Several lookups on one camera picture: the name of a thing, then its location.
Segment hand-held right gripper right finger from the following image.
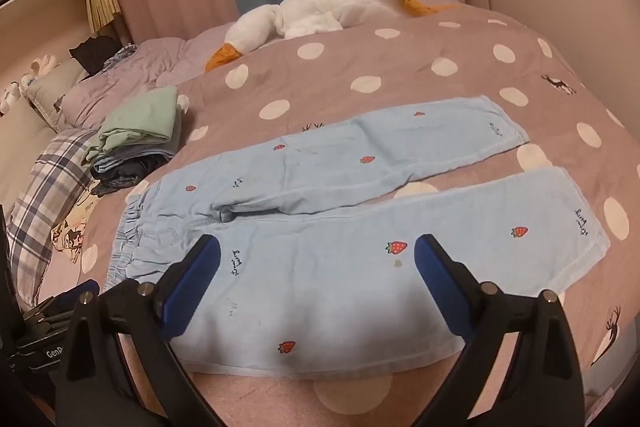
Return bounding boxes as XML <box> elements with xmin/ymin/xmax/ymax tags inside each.
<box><xmin>414</xmin><ymin>234</ymin><xmax>586</xmax><ymax>427</ymax></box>

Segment cartoon printed cloth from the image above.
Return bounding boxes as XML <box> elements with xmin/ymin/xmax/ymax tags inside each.
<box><xmin>51</xmin><ymin>187</ymin><xmax>101</xmax><ymax>265</ymax></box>

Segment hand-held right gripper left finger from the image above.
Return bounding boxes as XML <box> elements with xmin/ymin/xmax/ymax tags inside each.
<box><xmin>54</xmin><ymin>234</ymin><xmax>226</xmax><ymax>427</ymax></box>

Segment pink polka dot bedspread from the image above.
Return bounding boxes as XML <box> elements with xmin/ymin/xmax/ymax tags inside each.
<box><xmin>30</xmin><ymin>0</ymin><xmax>640</xmax><ymax>427</ymax></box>

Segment grey pillow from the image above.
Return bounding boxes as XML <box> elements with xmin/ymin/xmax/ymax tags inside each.
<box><xmin>25</xmin><ymin>59</ymin><xmax>91</xmax><ymax>132</ymax></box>

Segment dark folded jeans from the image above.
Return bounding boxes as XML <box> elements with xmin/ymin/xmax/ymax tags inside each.
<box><xmin>90</xmin><ymin>154</ymin><xmax>171</xmax><ymax>198</ymax></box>

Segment blue checked garment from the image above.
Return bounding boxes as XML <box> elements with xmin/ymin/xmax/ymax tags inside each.
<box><xmin>102</xmin><ymin>44</ymin><xmax>138</xmax><ymax>68</ymax></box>

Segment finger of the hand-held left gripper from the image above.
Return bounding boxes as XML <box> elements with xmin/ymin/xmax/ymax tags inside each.
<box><xmin>20</xmin><ymin>279</ymin><xmax>101</xmax><ymax>333</ymax></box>

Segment lilac quilt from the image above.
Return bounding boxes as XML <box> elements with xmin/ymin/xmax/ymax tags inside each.
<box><xmin>60</xmin><ymin>23</ymin><xmax>236</xmax><ymax>130</ymax></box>

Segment black garment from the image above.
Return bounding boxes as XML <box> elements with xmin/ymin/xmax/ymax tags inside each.
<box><xmin>69</xmin><ymin>36</ymin><xmax>123</xmax><ymax>75</ymax></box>

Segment small white plush toy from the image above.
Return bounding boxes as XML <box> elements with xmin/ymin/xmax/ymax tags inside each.
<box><xmin>20</xmin><ymin>54</ymin><xmax>58</xmax><ymax>88</ymax></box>

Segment white goose plush toy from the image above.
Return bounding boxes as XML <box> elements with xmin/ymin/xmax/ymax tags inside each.
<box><xmin>205</xmin><ymin>0</ymin><xmax>453</xmax><ymax>74</ymax></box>

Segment light blue strawberry pants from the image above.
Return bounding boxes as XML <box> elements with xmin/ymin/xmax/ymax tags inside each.
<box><xmin>104</xmin><ymin>94</ymin><xmax>612</xmax><ymax>380</ymax></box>

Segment stack of folded clothes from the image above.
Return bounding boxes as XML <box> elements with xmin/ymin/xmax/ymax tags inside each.
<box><xmin>84</xmin><ymin>87</ymin><xmax>182</xmax><ymax>162</ymax></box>

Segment plaid pillow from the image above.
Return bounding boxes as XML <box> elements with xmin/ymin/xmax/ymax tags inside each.
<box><xmin>10</xmin><ymin>129</ymin><xmax>101</xmax><ymax>308</ymax></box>

